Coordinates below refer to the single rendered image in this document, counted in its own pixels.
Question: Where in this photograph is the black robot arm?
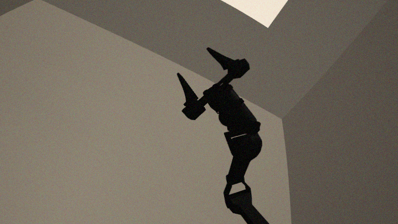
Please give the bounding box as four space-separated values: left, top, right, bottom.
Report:
208 101 269 224

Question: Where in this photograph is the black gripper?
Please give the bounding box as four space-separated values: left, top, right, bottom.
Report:
177 48 250 120

